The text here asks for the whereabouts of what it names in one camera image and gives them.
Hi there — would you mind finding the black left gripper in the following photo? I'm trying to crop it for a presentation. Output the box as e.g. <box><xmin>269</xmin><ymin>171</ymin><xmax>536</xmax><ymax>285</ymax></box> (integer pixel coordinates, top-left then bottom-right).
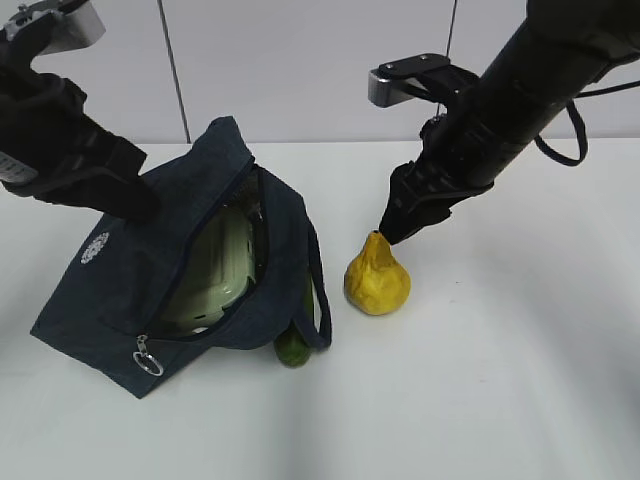
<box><xmin>1</xmin><ymin>69</ymin><xmax>160</xmax><ymax>221</ymax></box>

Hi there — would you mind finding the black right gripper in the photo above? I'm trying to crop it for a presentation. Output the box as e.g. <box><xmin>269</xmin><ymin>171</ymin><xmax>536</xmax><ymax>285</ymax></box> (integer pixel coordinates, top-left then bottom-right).
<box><xmin>378</xmin><ymin>117</ymin><xmax>493</xmax><ymax>244</ymax></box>

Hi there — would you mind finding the yellow pear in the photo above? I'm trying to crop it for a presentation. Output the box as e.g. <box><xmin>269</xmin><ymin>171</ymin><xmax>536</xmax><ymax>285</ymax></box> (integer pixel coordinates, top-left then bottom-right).
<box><xmin>343</xmin><ymin>230</ymin><xmax>411</xmax><ymax>316</ymax></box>

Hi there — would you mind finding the green lidded glass container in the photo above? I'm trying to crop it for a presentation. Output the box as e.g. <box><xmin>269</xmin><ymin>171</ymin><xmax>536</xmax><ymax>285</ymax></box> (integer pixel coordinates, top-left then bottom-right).
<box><xmin>161</xmin><ymin>208</ymin><xmax>255</xmax><ymax>335</ymax></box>

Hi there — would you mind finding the dark blue lunch bag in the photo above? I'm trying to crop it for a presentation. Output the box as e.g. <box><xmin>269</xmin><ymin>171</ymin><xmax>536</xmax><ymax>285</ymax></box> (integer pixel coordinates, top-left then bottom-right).
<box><xmin>31</xmin><ymin>116</ymin><xmax>332</xmax><ymax>398</ymax></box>

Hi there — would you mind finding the green cucumber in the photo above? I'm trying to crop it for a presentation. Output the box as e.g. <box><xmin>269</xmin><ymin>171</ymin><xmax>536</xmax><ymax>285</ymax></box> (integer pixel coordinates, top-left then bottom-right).
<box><xmin>273</xmin><ymin>276</ymin><xmax>315</xmax><ymax>369</ymax></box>

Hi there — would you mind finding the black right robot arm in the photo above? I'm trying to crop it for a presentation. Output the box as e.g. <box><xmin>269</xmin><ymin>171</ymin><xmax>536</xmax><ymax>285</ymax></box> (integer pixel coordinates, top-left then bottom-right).
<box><xmin>368</xmin><ymin>1</ymin><xmax>639</xmax><ymax>244</ymax></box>

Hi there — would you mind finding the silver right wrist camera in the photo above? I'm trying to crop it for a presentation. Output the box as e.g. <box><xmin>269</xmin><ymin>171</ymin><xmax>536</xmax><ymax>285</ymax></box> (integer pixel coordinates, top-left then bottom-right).
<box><xmin>368</xmin><ymin>53</ymin><xmax>479</xmax><ymax>108</ymax></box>

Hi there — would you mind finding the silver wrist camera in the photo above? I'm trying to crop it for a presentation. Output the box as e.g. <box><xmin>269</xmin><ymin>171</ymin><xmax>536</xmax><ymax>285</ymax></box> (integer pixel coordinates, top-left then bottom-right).
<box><xmin>1</xmin><ymin>0</ymin><xmax>106</xmax><ymax>56</ymax></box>
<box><xmin>368</xmin><ymin>53</ymin><xmax>479</xmax><ymax>108</ymax></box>

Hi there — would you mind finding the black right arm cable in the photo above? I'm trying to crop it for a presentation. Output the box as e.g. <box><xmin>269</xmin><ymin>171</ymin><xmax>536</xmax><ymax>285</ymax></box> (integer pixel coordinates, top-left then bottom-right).
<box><xmin>533</xmin><ymin>79</ymin><xmax>640</xmax><ymax>165</ymax></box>

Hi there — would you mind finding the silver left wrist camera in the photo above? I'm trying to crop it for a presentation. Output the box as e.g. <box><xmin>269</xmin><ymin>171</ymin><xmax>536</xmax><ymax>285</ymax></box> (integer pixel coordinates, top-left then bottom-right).
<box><xmin>1</xmin><ymin>0</ymin><xmax>106</xmax><ymax>56</ymax></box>

